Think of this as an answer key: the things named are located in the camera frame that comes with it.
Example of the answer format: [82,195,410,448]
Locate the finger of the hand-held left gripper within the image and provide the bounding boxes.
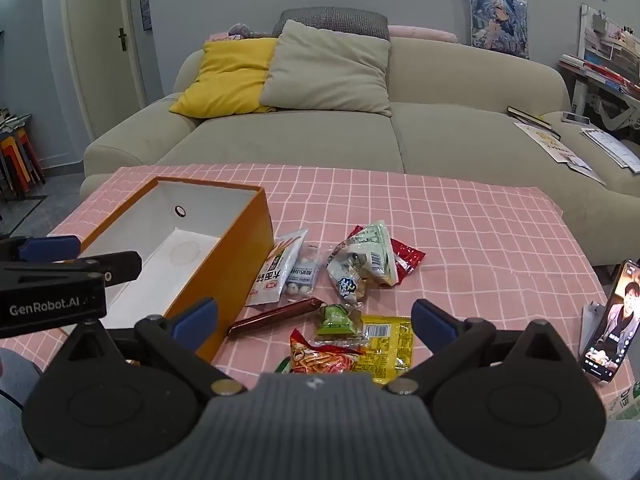
[0,235,82,263]
[0,251,142,288]

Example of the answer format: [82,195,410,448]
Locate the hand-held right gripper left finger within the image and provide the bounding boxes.
[47,297,247,397]

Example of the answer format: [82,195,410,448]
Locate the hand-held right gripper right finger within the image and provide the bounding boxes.
[385,299,585,396]

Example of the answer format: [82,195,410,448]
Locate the yellow snack packet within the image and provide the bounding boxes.
[357,314,416,383]

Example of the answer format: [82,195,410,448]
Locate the red white-label snack packet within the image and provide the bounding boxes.
[350,225,426,286]

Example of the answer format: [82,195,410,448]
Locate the orange cardboard box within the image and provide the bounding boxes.
[60,176,275,366]

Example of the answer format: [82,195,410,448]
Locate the dark red snack bar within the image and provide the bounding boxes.
[227,297,326,337]

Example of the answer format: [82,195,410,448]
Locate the white red-label snack packet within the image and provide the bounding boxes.
[245,230,308,307]

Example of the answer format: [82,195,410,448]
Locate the small blue-print clear packet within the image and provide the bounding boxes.
[335,272,371,306]

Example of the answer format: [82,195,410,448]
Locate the green and white snack packet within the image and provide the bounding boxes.
[327,220,398,288]

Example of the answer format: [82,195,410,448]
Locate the green label raisin packet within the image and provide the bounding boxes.
[315,304,363,337]

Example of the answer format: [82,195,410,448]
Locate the orange stick snack packet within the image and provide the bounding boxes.
[289,328,366,376]

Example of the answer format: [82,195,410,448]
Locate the clear packet of white candies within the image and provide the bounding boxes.
[282,245,321,297]

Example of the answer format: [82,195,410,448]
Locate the stack of coloured stools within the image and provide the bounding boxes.
[0,127,46,201]

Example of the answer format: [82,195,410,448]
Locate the pink checkered tablecloth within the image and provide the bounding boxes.
[0,162,626,421]

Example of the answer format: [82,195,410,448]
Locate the smartphone with lit screen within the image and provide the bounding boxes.
[580,259,640,383]

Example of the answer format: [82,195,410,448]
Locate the beige sofa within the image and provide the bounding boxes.
[80,35,640,267]

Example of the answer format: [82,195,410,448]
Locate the yellow-print paper sheets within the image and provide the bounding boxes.
[514,121,607,184]

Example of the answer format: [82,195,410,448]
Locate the green and white paper packet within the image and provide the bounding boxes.
[617,380,640,421]

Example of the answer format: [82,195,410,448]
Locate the yellow pillow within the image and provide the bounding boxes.
[169,39,278,118]

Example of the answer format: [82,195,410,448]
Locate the white door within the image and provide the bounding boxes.
[42,0,148,141]

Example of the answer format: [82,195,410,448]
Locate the black book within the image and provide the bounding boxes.
[507,105,561,138]

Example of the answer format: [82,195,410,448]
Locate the white printed papers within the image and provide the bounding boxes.
[580,127,640,175]

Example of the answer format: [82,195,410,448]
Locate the grey plush toy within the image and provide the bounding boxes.
[227,22,273,40]

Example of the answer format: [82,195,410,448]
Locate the beige pillow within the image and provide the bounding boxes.
[260,20,393,117]

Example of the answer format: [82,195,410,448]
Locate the pink cushion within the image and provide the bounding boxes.
[387,25,458,43]

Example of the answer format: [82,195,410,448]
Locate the stack of books and magazines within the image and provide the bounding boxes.
[557,54,640,96]

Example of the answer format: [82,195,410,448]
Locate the printed figure cushion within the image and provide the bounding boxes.
[467,0,530,58]

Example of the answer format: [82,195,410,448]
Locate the grey checked pillow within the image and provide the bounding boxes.
[272,7,390,41]

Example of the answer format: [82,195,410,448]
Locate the white desk frame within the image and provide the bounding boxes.
[570,77,640,136]

